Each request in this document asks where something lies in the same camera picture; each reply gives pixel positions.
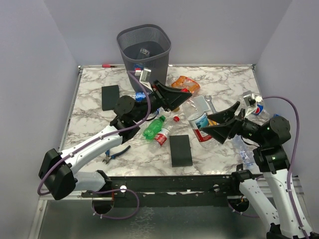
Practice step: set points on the loose red bottle cap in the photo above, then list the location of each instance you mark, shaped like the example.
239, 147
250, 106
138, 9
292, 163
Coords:
176, 118

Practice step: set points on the black block near centre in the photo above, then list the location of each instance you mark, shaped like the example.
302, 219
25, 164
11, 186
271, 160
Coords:
180, 151

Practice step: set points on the red label clear bottle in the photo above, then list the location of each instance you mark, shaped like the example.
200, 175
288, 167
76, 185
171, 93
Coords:
161, 137

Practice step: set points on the grey mesh waste bin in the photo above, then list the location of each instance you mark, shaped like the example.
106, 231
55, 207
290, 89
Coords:
145, 46

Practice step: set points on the blue handled pliers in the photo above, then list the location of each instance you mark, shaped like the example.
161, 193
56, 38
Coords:
109, 157

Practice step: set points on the Starbucks latte bottle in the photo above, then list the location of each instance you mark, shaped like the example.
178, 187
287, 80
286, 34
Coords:
143, 54

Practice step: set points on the green plastic bottle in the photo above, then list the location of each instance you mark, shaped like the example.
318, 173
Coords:
154, 127

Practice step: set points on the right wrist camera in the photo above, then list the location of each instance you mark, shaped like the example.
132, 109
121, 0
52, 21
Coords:
250, 99

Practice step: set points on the crushed orange plastic bottle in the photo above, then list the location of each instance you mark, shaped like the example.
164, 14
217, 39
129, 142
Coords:
184, 82

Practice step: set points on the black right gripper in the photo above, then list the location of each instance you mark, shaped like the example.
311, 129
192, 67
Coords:
221, 132

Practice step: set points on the silver wrench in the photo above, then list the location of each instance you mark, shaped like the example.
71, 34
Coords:
208, 99

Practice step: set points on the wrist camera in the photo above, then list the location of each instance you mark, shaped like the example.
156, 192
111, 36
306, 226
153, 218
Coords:
250, 99
144, 76

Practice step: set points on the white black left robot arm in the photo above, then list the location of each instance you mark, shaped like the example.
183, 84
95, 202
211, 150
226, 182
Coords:
61, 173

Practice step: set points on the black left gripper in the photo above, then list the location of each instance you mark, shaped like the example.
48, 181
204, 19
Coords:
171, 99

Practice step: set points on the black block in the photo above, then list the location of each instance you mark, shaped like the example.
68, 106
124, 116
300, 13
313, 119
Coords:
180, 151
110, 96

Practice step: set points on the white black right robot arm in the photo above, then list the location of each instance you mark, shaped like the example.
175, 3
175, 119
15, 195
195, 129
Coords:
283, 218

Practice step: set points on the black block far left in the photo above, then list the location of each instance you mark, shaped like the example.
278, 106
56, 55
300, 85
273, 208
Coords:
110, 96

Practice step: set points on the pepsi bottle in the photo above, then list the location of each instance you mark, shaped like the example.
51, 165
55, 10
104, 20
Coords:
258, 109
139, 96

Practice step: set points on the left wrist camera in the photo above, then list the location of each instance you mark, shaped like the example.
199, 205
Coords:
144, 76

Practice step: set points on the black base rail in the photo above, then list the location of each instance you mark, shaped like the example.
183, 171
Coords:
181, 191

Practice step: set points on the red handled screwdriver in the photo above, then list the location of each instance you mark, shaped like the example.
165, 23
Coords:
109, 66

